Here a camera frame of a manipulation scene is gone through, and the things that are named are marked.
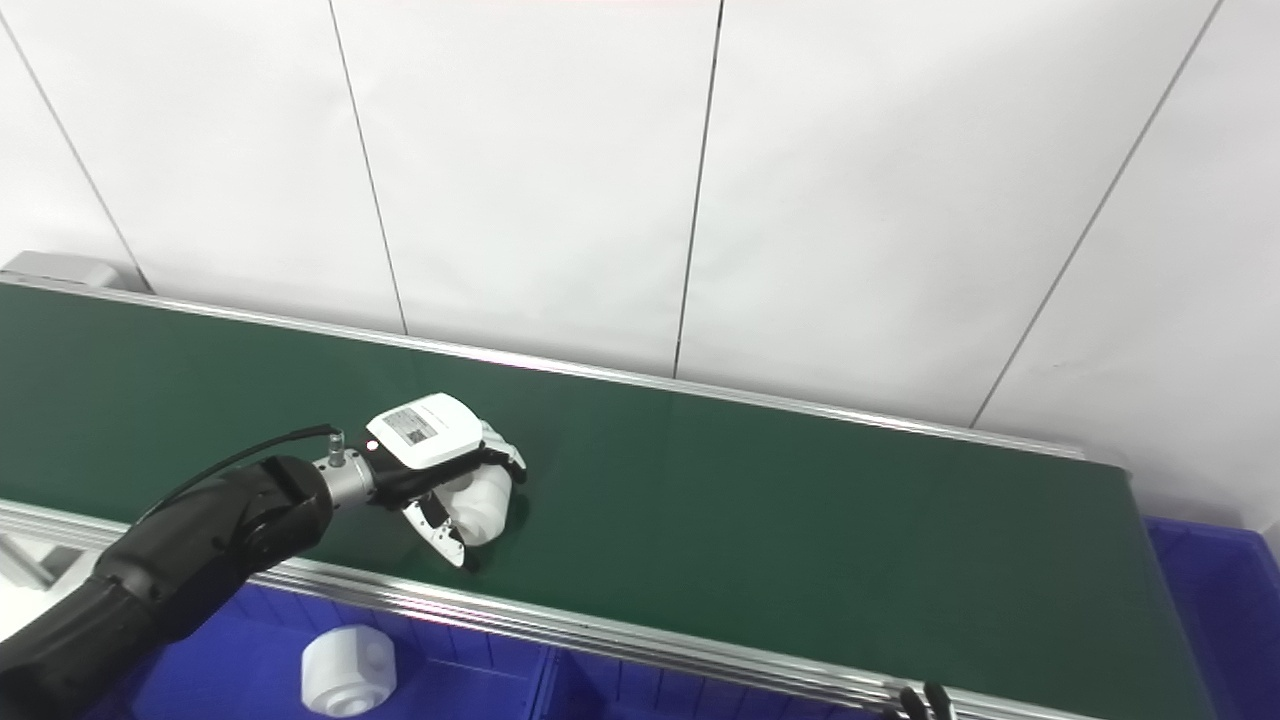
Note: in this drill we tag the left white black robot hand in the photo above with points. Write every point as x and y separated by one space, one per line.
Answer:
425 432

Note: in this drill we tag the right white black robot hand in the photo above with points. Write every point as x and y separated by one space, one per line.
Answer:
930 708

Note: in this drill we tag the white round plastic part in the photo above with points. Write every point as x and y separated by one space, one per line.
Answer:
482 508
348 670

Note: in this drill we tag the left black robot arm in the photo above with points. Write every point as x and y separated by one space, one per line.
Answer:
190 560

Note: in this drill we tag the blue plastic bin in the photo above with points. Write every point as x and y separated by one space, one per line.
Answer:
650 697
1220 620
245 655

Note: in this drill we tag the grey conveyor end housing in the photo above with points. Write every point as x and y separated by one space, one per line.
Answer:
60 268

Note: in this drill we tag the green conveyor belt aluminium frame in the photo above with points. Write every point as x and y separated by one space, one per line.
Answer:
800 520

